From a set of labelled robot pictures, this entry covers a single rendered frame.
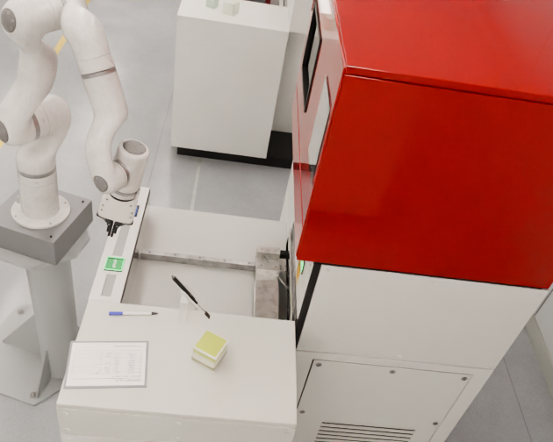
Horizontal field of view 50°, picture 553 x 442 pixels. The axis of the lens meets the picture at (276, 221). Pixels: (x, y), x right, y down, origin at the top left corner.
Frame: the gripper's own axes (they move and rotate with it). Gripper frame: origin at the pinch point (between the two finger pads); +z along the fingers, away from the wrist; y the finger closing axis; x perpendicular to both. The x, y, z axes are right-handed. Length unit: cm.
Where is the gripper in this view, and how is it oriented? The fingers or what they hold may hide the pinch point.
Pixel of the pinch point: (111, 229)
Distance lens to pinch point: 184.7
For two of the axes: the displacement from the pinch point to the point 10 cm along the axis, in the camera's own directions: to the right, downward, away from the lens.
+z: -3.6, 6.9, 6.2
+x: 0.0, 6.7, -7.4
